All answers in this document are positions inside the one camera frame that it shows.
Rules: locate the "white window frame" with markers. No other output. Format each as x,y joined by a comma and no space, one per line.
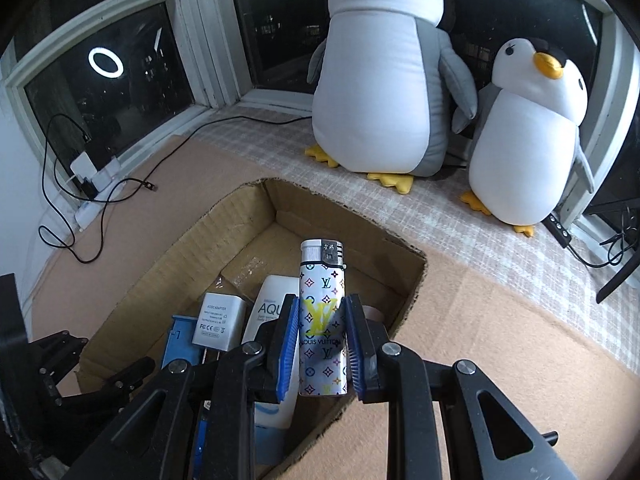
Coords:
200,35

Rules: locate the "large penguin plush toy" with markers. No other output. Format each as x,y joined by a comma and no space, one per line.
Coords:
370,85

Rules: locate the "black tripod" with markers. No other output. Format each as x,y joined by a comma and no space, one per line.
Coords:
620,280

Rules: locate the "black inline remote control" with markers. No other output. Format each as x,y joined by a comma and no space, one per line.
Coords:
559,232

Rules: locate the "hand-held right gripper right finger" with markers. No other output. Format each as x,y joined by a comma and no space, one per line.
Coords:
356,355

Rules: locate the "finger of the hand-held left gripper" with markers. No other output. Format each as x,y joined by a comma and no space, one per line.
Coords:
120,385
55,355

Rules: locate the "small penguin plush toy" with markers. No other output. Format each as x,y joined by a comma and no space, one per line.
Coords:
520,160

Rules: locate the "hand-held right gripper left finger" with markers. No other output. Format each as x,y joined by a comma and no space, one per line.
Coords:
286,360

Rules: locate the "blue plastic holder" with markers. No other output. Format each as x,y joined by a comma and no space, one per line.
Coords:
180,340

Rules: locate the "white charger adapter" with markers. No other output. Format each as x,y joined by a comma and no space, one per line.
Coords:
217,320

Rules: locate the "checkered blanket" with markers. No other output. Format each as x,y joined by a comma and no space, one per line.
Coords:
400,215

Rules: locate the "white patterned lighter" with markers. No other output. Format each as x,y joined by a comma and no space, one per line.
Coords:
322,300

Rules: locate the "white bottle with blue cap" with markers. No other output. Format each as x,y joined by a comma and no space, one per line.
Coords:
267,305

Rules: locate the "brown cardboard box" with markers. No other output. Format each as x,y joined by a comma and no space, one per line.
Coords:
250,240

